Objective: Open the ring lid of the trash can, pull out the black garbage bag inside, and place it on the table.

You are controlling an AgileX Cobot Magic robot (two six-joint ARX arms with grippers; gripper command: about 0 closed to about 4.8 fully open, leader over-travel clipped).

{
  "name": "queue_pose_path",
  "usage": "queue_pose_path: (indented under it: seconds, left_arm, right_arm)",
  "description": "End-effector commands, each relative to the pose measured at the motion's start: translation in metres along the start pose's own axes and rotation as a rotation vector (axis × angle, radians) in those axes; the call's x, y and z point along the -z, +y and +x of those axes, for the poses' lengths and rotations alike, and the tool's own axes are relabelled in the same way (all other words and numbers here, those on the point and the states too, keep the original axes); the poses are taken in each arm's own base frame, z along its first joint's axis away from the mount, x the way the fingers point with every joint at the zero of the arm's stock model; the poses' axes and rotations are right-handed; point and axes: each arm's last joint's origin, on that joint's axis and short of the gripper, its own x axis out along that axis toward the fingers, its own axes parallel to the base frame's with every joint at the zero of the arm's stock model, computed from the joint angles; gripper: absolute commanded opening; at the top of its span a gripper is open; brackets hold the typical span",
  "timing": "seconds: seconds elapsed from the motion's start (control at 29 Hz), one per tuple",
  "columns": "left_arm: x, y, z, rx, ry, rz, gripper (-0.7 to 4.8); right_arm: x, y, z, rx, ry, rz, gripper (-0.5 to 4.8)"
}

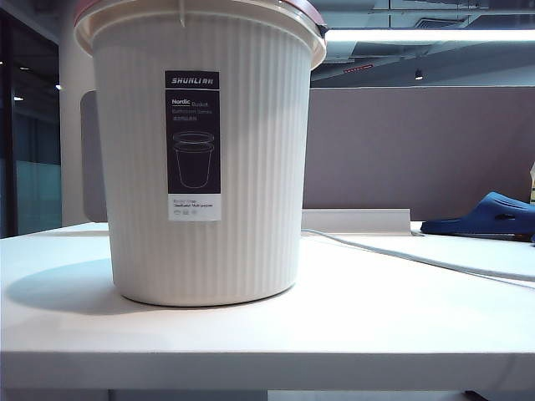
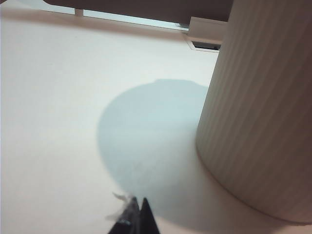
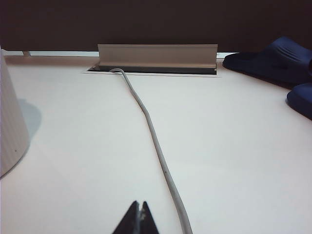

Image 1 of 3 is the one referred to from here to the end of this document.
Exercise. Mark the grey rounded partition panel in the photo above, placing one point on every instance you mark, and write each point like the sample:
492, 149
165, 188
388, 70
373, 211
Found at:
94, 167

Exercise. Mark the blue slipper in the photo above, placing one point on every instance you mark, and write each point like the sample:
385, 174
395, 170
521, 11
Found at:
480, 217

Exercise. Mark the long ceiling light strip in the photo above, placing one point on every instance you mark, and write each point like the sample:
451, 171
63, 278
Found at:
418, 34

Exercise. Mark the black ceiling spot lamp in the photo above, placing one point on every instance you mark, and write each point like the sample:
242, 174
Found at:
418, 75

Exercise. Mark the yellowish paper package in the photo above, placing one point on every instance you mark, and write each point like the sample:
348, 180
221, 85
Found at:
533, 188

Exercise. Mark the brown desk partition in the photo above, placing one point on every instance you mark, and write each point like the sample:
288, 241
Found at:
418, 146

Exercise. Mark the red ceiling sign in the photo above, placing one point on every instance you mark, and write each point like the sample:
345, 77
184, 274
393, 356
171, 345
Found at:
359, 68

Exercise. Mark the white ribbed plastic trash can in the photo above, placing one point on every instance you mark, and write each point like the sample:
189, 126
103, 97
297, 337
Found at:
251, 167

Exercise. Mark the ceiling air vent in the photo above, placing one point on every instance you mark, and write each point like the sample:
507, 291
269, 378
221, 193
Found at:
434, 21

